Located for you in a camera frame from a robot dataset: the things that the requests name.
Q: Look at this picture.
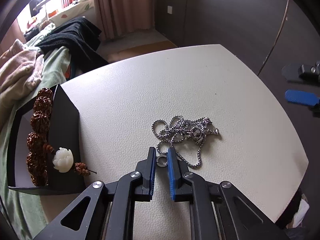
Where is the white crumpled cloth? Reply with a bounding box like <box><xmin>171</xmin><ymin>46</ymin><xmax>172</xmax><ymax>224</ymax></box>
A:
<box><xmin>291</xmin><ymin>197</ymin><xmax>310</xmax><ymax>227</ymax></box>

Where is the dark grey wardrobe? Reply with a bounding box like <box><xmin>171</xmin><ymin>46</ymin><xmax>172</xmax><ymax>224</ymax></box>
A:
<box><xmin>154</xmin><ymin>0</ymin><xmax>320</xmax><ymax>120</ymax></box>

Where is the light green bed sheet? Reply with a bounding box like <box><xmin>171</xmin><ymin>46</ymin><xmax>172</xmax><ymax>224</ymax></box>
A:
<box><xmin>0</xmin><ymin>22</ymin><xmax>75</xmax><ymax>240</ymax></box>

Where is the silver chain necklace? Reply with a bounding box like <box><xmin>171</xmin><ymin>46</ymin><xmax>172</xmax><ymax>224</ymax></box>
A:
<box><xmin>151</xmin><ymin>115</ymin><xmax>222</xmax><ymax>170</ymax></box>

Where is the brown bracelet with white lotus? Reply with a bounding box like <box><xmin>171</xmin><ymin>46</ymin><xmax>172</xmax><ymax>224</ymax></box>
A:
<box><xmin>26</xmin><ymin>87</ymin><xmax>98</xmax><ymax>187</ymax></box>

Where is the black jewelry box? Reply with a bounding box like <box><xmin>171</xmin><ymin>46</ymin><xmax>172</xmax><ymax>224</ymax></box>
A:
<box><xmin>6</xmin><ymin>83</ymin><xmax>87</xmax><ymax>196</ymax></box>

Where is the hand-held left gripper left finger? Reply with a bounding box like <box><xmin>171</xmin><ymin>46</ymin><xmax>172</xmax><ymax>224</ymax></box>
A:
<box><xmin>32</xmin><ymin>147</ymin><xmax>157</xmax><ymax>240</ymax></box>

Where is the orange and white container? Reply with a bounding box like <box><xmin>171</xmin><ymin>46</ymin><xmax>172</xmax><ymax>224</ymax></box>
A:
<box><xmin>47</xmin><ymin>5</ymin><xmax>59</xmax><ymax>18</ymax></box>

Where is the pink curtain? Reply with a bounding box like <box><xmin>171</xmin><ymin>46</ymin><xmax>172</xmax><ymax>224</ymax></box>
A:
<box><xmin>91</xmin><ymin>0</ymin><xmax>157</xmax><ymax>40</ymax></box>
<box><xmin>0</xmin><ymin>17</ymin><xmax>27</xmax><ymax>55</ymax></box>

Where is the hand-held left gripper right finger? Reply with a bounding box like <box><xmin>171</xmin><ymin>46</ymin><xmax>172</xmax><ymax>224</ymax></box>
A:
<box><xmin>167</xmin><ymin>147</ymin><xmax>288</xmax><ymax>240</ymax></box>

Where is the small silver ring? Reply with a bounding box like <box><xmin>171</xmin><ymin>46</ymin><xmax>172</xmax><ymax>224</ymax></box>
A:
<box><xmin>156</xmin><ymin>155</ymin><xmax>168</xmax><ymax>168</ymax></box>

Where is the black knitted blanket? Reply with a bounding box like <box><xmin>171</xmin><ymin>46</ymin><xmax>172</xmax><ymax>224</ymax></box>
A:
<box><xmin>35</xmin><ymin>17</ymin><xmax>109</xmax><ymax>72</ymax></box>

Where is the leaf printed sill cloth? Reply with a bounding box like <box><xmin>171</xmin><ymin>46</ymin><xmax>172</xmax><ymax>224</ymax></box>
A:
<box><xmin>49</xmin><ymin>0</ymin><xmax>97</xmax><ymax>27</ymax></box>

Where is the pink blanket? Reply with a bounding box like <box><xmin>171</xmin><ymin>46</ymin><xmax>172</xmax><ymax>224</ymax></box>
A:
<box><xmin>0</xmin><ymin>39</ymin><xmax>45</xmax><ymax>100</ymax></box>

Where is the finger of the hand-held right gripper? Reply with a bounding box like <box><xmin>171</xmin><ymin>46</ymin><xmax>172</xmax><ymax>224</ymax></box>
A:
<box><xmin>281</xmin><ymin>60</ymin><xmax>320</xmax><ymax>83</ymax></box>
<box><xmin>284</xmin><ymin>89</ymin><xmax>320</xmax><ymax>117</ymax></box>

